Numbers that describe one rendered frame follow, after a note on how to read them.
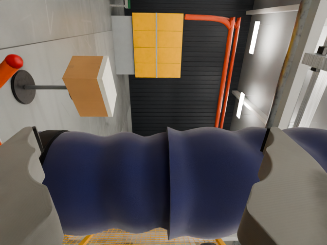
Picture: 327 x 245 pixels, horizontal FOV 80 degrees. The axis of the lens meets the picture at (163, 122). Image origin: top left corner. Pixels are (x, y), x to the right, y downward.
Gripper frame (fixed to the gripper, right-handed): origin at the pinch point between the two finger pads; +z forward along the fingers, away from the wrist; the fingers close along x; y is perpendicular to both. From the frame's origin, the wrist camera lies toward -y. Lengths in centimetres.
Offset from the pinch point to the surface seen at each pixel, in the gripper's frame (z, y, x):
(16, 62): 20.7, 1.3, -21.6
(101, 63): 209, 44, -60
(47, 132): 24.4, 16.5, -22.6
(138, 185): 13.9, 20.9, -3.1
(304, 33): 207, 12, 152
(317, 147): 19.3, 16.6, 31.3
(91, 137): 24.1, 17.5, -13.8
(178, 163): 15.8, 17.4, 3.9
